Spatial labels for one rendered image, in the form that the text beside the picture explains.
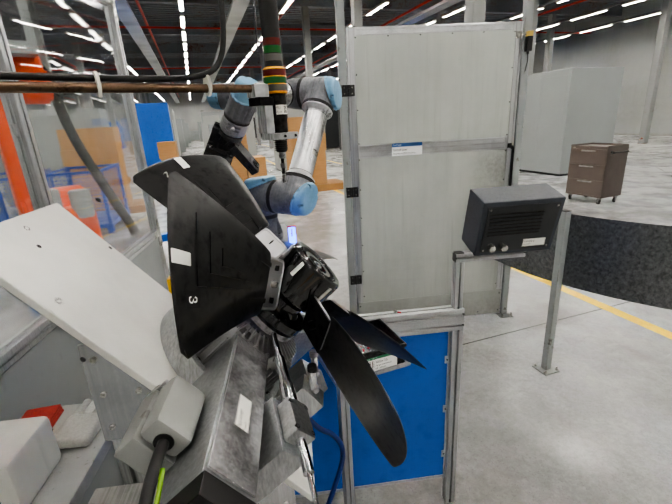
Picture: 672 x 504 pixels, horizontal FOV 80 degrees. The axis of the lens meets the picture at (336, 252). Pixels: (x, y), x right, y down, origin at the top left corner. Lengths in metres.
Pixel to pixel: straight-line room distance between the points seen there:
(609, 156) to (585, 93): 3.51
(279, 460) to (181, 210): 0.35
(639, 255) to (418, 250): 1.26
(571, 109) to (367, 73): 8.12
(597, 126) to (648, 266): 8.82
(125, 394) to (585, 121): 10.50
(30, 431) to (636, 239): 2.34
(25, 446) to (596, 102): 10.84
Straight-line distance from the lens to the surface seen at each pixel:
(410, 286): 2.96
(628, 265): 2.41
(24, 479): 0.97
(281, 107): 0.80
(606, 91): 11.17
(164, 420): 0.55
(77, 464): 1.04
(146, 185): 0.81
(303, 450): 0.59
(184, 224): 0.51
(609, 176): 7.50
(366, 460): 1.71
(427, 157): 2.76
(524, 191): 1.38
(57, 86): 0.68
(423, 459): 1.77
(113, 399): 0.85
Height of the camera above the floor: 1.48
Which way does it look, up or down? 18 degrees down
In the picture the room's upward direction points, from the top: 3 degrees counter-clockwise
